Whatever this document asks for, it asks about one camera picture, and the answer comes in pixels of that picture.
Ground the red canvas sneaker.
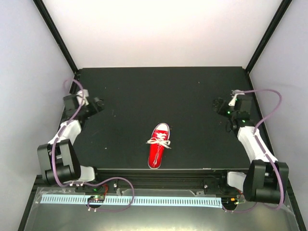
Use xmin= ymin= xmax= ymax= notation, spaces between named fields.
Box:
xmin=148 ymin=123 xmax=170 ymax=169

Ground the white shoelace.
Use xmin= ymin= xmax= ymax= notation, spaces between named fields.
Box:
xmin=146 ymin=130 xmax=171 ymax=149

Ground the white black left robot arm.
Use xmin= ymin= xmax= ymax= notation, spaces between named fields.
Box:
xmin=37 ymin=89 xmax=104 ymax=192

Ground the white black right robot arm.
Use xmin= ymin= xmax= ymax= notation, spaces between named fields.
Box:
xmin=212 ymin=90 xmax=289 ymax=205

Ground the right controller circuit board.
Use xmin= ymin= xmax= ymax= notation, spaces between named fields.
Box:
xmin=224 ymin=197 xmax=245 ymax=205

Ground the controller circuit board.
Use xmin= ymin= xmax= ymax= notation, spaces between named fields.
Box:
xmin=87 ymin=195 xmax=105 ymax=203
xmin=224 ymin=197 xmax=245 ymax=205

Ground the left controller circuit board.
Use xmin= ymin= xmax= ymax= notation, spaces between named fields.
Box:
xmin=87 ymin=195 xmax=105 ymax=203

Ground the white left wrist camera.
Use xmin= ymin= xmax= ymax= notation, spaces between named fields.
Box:
xmin=76 ymin=89 xmax=89 ymax=106

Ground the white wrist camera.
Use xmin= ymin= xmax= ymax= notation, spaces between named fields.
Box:
xmin=228 ymin=90 xmax=244 ymax=107
xmin=76 ymin=89 xmax=89 ymax=106

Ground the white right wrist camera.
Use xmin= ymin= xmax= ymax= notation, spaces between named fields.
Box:
xmin=228 ymin=90 xmax=244 ymax=107

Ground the black front mounting rail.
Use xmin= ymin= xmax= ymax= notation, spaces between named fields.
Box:
xmin=89 ymin=168 xmax=242 ymax=196

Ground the white slotted cable duct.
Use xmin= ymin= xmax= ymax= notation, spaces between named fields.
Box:
xmin=40 ymin=194 xmax=222 ymax=208

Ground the black frame rail left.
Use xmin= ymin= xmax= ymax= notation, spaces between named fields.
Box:
xmin=18 ymin=72 xmax=81 ymax=231

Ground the black frame rail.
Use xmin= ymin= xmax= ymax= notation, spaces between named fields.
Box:
xmin=247 ymin=70 xmax=308 ymax=231
xmin=18 ymin=72 xmax=81 ymax=231

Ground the black frame rail right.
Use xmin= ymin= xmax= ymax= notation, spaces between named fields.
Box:
xmin=247 ymin=70 xmax=308 ymax=231

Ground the black aluminium frame post left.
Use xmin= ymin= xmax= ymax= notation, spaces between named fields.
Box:
xmin=33 ymin=0 xmax=78 ymax=74

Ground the black aluminium frame post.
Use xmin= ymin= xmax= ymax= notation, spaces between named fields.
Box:
xmin=245 ymin=0 xmax=292 ymax=74
xmin=33 ymin=0 xmax=78 ymax=74

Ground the black aluminium frame post right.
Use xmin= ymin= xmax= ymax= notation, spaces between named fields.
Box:
xmin=245 ymin=0 xmax=292 ymax=74

